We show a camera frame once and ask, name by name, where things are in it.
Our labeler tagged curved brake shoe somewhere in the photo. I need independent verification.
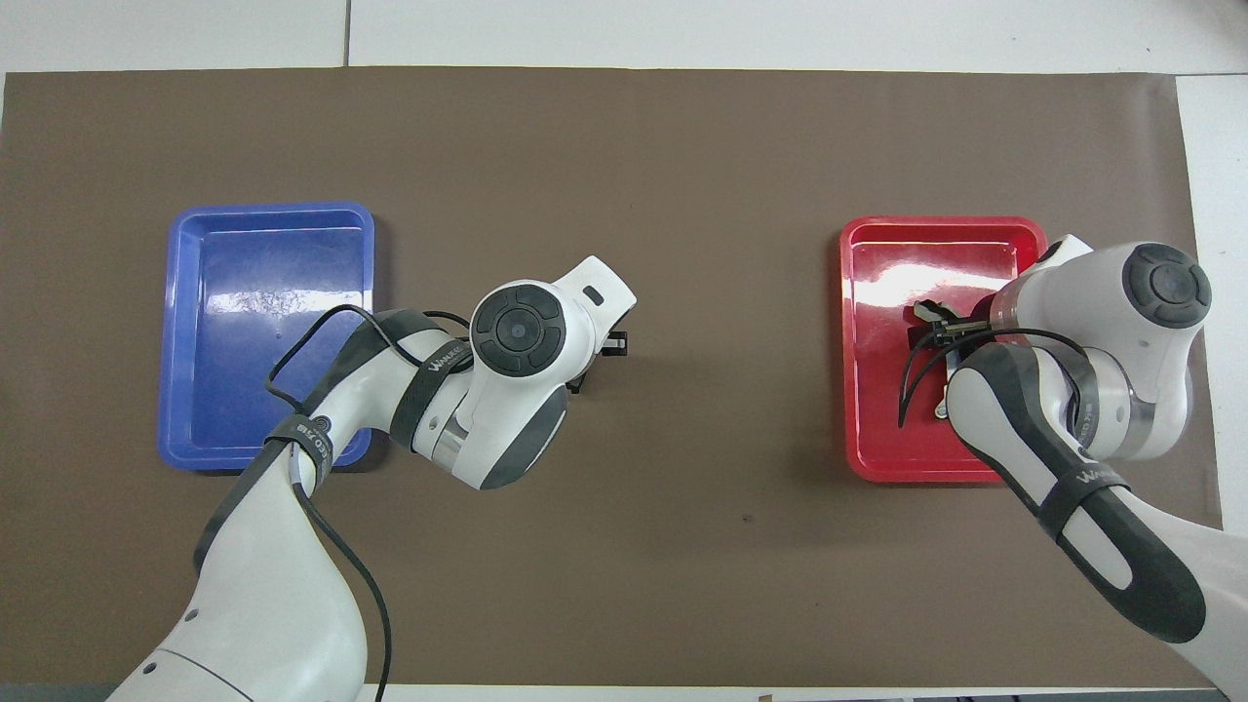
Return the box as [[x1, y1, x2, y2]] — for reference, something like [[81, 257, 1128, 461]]
[[913, 300, 962, 421]]

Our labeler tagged red plastic tray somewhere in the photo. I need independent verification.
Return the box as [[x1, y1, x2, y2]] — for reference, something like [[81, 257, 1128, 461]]
[[839, 215, 1063, 484]]

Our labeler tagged brown table mat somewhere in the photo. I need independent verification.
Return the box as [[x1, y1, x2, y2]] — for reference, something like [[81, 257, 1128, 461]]
[[0, 65, 1241, 688]]

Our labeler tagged blue plastic tray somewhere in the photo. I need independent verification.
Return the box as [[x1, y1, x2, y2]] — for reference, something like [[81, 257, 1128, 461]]
[[158, 202, 376, 473]]

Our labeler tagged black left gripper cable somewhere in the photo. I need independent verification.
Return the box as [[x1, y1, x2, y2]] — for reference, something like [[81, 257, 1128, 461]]
[[264, 303, 475, 702]]

